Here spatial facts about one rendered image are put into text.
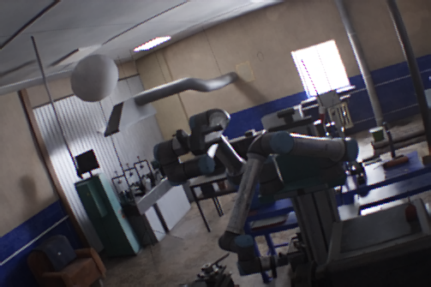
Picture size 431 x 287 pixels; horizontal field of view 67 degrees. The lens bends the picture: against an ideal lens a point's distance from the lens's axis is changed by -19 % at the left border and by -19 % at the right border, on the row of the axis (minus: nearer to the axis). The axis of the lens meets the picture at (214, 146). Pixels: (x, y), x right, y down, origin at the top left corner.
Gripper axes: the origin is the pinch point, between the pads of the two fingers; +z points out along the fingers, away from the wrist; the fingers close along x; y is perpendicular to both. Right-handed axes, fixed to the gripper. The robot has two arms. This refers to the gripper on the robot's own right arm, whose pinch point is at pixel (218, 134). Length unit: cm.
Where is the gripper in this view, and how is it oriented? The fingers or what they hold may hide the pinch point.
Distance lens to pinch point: 176.9
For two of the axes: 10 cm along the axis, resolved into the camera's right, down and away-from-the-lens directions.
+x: -0.2, 8.2, -5.7
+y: 4.8, 5.0, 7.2
